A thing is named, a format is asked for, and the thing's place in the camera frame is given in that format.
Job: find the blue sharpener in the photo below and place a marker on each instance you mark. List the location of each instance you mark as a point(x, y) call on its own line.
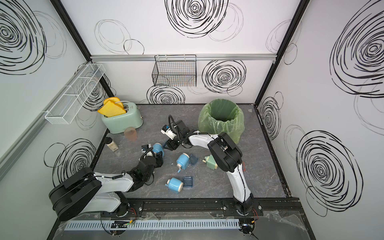
point(174, 185)
point(158, 149)
point(183, 162)

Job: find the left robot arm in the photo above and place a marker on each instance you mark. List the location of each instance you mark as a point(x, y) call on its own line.
point(87, 191)

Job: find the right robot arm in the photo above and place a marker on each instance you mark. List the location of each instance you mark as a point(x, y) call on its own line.
point(225, 152)

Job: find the grey slotted cable duct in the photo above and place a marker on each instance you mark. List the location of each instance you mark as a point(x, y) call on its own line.
point(191, 224)

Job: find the yellow toy toast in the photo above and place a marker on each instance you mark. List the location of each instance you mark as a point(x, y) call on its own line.
point(112, 107)

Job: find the green cream pencil sharpener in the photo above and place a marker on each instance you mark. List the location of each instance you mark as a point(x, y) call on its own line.
point(210, 162)

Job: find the small black-capped bottle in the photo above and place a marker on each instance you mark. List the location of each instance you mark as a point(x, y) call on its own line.
point(111, 144)

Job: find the clear pink shavings tray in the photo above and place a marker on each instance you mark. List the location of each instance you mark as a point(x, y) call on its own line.
point(243, 166)

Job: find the bin with green bag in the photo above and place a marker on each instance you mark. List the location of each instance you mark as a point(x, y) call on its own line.
point(222, 116)

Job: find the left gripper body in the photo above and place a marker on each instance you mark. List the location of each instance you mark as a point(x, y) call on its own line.
point(159, 162)

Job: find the black wire basket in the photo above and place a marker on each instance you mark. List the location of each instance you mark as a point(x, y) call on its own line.
point(175, 70)

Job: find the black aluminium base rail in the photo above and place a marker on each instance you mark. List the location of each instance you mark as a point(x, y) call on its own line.
point(224, 206)

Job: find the white mesh wall shelf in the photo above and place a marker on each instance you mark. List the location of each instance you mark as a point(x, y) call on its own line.
point(75, 95)

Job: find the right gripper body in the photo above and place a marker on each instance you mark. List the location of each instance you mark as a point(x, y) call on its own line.
point(180, 138)

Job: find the mint green toaster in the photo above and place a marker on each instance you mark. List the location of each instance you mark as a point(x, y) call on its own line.
point(131, 119)

